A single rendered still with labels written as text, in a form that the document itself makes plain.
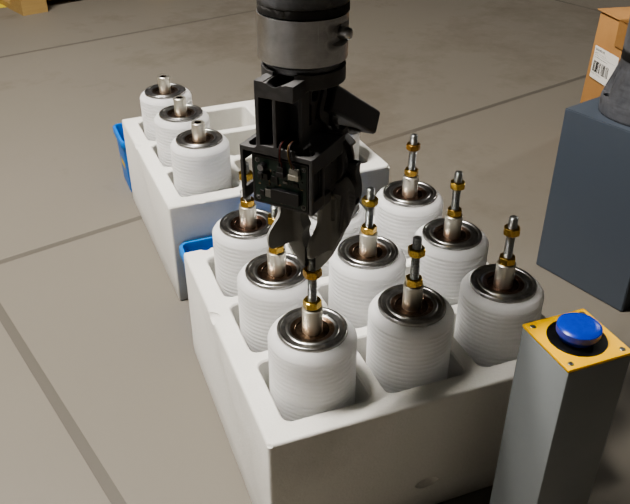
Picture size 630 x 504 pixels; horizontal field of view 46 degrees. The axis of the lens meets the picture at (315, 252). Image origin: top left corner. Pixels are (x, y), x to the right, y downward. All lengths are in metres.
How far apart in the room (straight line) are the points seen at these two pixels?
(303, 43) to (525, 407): 0.40
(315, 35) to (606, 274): 0.84
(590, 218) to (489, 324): 0.48
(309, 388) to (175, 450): 0.30
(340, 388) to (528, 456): 0.20
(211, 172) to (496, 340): 0.55
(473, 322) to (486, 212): 0.70
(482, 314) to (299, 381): 0.22
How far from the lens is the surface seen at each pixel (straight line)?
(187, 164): 1.21
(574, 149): 1.29
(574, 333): 0.70
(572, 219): 1.33
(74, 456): 1.05
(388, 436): 0.83
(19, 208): 1.65
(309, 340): 0.78
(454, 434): 0.89
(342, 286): 0.91
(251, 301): 0.87
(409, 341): 0.81
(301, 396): 0.80
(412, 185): 1.04
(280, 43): 0.60
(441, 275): 0.95
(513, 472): 0.83
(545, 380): 0.72
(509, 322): 0.86
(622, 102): 1.24
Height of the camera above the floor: 0.75
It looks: 32 degrees down
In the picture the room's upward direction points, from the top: straight up
